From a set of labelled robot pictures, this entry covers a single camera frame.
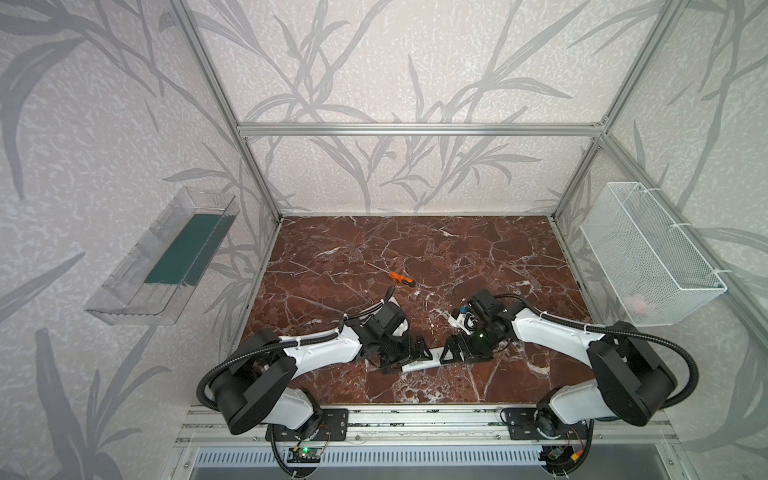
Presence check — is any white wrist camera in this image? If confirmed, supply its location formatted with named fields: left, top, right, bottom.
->
left=390, top=319, right=409, bottom=338
left=448, top=307, right=477, bottom=334

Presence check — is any aluminium frame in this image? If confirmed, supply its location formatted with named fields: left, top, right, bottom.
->
left=167, top=0, right=768, bottom=480

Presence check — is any left circuit board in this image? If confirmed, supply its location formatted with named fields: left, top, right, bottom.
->
left=286, top=446, right=324, bottom=465

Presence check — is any right connector wiring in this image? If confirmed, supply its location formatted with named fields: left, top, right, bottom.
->
left=539, top=442, right=587, bottom=470

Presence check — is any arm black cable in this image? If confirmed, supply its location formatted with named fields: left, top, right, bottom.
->
left=341, top=285, right=398, bottom=332
left=493, top=292, right=701, bottom=409

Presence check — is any clear plastic wall bin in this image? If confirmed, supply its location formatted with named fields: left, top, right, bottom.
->
left=85, top=187, right=240, bottom=326

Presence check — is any white wire mesh basket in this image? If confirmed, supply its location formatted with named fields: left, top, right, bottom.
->
left=581, top=182, right=727, bottom=327

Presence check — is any long white remote control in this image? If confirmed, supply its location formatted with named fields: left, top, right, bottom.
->
left=401, top=347, right=444, bottom=373

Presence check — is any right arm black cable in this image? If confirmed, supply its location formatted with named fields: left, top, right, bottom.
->
left=493, top=292, right=701, bottom=409

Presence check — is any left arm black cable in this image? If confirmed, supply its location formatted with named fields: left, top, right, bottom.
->
left=341, top=285, right=398, bottom=332

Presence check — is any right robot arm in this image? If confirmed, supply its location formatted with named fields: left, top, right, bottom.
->
left=440, top=289, right=700, bottom=437

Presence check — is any pink object in basket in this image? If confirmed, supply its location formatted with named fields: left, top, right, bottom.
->
left=622, top=294, right=656, bottom=318

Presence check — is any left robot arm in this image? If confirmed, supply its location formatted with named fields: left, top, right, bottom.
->
left=196, top=298, right=434, bottom=440

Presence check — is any orange handled screwdriver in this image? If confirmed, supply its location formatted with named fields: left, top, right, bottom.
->
left=368, top=263, right=416, bottom=287

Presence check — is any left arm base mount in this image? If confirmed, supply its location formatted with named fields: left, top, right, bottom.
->
left=265, top=408, right=350, bottom=442

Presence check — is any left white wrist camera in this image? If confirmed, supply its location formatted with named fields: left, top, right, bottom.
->
left=390, top=319, right=409, bottom=338

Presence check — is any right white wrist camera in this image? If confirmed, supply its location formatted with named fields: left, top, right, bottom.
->
left=448, top=307, right=477, bottom=334

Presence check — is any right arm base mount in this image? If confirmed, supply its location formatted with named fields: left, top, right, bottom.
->
left=500, top=407, right=589, bottom=440

